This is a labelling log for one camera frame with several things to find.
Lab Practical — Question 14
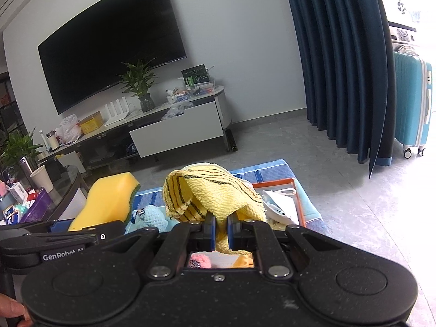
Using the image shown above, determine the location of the orange cloth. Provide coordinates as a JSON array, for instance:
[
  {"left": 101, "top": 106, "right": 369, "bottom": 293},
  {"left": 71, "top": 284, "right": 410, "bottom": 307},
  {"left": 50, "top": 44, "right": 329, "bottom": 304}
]
[{"left": 232, "top": 253, "right": 254, "bottom": 269}]

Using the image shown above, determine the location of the yellow striped towel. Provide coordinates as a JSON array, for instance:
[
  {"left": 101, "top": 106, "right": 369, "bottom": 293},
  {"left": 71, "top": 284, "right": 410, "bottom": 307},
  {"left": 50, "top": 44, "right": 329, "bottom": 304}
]
[{"left": 163, "top": 162, "right": 267, "bottom": 255}]

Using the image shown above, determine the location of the pink fluffy pompom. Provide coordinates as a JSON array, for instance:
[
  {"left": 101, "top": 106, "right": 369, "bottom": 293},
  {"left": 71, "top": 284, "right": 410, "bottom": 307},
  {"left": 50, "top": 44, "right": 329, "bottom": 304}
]
[{"left": 188, "top": 253, "right": 212, "bottom": 269}]

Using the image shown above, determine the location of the yellow sponge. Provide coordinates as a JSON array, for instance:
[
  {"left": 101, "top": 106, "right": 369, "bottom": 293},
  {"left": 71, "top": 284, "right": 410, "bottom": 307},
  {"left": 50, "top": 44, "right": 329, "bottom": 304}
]
[{"left": 68, "top": 172, "right": 140, "bottom": 232}]

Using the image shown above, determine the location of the white drawstring pouch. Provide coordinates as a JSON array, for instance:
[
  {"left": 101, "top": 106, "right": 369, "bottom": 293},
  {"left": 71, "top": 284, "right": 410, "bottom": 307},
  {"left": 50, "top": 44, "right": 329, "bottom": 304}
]
[{"left": 262, "top": 187, "right": 300, "bottom": 225}]

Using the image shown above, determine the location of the teal crochet plush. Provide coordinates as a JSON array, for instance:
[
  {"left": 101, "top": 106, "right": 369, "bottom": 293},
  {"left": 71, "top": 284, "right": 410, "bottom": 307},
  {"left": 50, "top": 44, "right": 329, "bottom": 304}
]
[{"left": 126, "top": 205, "right": 178, "bottom": 232}]

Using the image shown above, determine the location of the person's left hand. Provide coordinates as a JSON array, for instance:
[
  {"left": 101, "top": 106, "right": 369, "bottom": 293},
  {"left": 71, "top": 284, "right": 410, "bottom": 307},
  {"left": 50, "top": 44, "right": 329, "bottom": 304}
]
[{"left": 0, "top": 294, "right": 33, "bottom": 327}]

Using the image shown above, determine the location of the purple tray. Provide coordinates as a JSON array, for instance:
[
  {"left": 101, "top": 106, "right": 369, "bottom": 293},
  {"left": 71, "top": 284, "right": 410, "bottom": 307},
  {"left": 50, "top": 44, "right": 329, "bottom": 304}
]
[{"left": 19, "top": 188, "right": 56, "bottom": 224}]

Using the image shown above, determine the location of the orange-rimmed white box lid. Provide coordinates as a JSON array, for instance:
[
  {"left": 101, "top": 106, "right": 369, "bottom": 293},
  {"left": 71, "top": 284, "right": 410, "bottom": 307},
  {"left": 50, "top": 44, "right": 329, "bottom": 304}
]
[{"left": 206, "top": 178, "right": 306, "bottom": 269}]

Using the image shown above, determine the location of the dark round side table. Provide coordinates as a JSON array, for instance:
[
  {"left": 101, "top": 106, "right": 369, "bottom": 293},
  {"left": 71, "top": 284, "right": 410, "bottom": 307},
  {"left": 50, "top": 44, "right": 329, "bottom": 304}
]
[{"left": 0, "top": 165, "right": 90, "bottom": 225}]

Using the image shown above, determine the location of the white paper cup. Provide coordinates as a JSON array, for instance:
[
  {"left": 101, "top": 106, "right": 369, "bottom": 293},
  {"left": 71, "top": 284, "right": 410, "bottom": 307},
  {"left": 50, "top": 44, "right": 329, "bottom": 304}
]
[{"left": 30, "top": 165, "right": 54, "bottom": 193}]

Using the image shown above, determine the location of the blue checkered tablecloth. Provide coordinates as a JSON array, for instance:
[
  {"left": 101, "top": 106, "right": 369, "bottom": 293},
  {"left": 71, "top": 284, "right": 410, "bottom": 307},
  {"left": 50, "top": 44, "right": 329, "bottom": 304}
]
[{"left": 126, "top": 157, "right": 325, "bottom": 236}]

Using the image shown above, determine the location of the steel tumbler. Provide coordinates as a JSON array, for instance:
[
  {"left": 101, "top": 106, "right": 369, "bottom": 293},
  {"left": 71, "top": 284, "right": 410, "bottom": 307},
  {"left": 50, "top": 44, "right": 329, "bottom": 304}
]
[{"left": 19, "top": 156, "right": 38, "bottom": 188}]

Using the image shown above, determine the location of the green plant on table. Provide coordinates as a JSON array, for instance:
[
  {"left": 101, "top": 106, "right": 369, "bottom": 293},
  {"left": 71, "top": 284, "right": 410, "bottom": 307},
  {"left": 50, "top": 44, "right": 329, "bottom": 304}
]
[{"left": 1, "top": 130, "right": 42, "bottom": 170}]

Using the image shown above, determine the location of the white plastic bag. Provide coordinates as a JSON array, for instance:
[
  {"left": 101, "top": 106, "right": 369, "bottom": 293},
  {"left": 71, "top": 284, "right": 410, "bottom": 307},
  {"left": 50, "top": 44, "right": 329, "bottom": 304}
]
[{"left": 55, "top": 114, "right": 82, "bottom": 145}]

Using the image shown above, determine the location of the white tv cabinet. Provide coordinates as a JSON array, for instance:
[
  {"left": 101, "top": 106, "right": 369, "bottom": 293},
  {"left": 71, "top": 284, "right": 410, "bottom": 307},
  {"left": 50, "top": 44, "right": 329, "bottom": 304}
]
[{"left": 38, "top": 86, "right": 236, "bottom": 171}]

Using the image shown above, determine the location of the yellow box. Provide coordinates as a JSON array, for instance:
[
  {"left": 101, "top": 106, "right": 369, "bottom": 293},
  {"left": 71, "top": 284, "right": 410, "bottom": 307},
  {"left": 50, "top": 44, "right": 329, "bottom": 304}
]
[{"left": 79, "top": 111, "right": 104, "bottom": 135}]

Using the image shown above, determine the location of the white wifi router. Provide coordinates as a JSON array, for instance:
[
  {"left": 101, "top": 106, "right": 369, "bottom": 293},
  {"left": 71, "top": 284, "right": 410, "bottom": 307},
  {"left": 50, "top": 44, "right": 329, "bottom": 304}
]
[{"left": 104, "top": 97, "right": 130, "bottom": 126}]

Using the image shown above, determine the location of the black green display box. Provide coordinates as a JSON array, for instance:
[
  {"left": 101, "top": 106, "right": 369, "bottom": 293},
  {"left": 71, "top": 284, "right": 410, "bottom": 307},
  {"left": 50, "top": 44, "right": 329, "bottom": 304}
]
[{"left": 181, "top": 64, "right": 211, "bottom": 89}]

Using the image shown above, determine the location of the potted bamboo plant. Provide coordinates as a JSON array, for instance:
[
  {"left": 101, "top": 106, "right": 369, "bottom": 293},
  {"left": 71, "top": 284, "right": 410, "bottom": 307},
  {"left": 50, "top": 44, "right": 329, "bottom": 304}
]
[{"left": 119, "top": 60, "right": 157, "bottom": 112}]

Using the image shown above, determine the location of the black television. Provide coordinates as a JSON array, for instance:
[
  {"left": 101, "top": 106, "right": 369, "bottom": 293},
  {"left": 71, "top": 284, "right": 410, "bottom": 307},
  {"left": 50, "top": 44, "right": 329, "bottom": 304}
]
[{"left": 38, "top": 0, "right": 186, "bottom": 114}]

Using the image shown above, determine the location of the dark blue curtain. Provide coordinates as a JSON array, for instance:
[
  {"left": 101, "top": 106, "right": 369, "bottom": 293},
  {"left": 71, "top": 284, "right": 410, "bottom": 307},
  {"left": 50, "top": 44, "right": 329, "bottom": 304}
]
[{"left": 288, "top": 0, "right": 396, "bottom": 171}]

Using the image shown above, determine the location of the teal suitcase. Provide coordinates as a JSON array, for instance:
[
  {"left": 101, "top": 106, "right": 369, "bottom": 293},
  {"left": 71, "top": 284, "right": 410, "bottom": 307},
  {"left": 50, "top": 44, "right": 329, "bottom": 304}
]
[{"left": 394, "top": 44, "right": 433, "bottom": 159}]

